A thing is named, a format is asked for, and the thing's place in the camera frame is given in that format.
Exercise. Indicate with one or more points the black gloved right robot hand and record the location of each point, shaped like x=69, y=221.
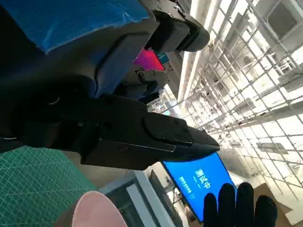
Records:
x=243, y=208

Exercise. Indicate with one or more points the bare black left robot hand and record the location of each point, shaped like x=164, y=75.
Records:
x=71, y=94

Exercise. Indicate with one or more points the pink bowl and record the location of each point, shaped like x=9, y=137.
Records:
x=94, y=210

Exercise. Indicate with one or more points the cardboard box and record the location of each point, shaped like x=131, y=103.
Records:
x=281, y=212

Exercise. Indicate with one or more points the blue screen monitor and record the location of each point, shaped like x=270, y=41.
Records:
x=196, y=179

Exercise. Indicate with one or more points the magenta screen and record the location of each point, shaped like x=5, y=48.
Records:
x=148, y=60

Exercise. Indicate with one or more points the green cutting mat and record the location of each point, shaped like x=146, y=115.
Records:
x=28, y=184

